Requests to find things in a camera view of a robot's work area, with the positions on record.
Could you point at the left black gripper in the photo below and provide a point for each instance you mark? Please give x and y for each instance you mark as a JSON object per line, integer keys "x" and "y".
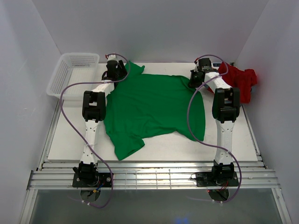
{"x": 124, "y": 72}

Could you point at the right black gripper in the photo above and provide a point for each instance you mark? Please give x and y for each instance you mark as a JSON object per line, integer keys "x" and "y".
{"x": 192, "y": 83}

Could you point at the green t shirt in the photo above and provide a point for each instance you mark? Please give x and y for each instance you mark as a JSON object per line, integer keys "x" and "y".
{"x": 148, "y": 105}

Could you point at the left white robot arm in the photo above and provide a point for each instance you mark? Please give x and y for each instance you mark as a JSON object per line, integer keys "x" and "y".
{"x": 94, "y": 112}

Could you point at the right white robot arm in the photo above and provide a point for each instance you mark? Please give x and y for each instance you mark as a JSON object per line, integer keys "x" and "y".
{"x": 225, "y": 111}

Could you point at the white plastic basket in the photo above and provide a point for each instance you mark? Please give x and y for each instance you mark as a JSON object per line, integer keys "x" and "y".
{"x": 72, "y": 68}

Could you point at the red t shirt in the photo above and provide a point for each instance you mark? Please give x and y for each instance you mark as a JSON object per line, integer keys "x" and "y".
{"x": 244, "y": 80}

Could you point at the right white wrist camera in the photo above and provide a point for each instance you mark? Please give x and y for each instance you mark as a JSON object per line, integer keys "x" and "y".
{"x": 197, "y": 66}

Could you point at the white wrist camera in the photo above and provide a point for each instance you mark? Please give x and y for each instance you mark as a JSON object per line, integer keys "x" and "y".
{"x": 197, "y": 66}
{"x": 111, "y": 57}

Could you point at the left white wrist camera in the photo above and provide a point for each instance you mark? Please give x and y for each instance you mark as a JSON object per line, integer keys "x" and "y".
{"x": 111, "y": 57}

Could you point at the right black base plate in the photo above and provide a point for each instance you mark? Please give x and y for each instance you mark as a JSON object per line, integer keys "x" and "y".
{"x": 207, "y": 179}

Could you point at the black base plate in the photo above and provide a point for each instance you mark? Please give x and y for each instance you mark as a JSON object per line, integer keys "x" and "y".
{"x": 207, "y": 179}
{"x": 100, "y": 179}

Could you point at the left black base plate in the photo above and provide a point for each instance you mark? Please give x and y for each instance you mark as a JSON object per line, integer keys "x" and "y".
{"x": 100, "y": 179}

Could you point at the aluminium rail frame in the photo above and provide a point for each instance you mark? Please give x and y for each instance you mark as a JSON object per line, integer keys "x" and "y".
{"x": 158, "y": 175}

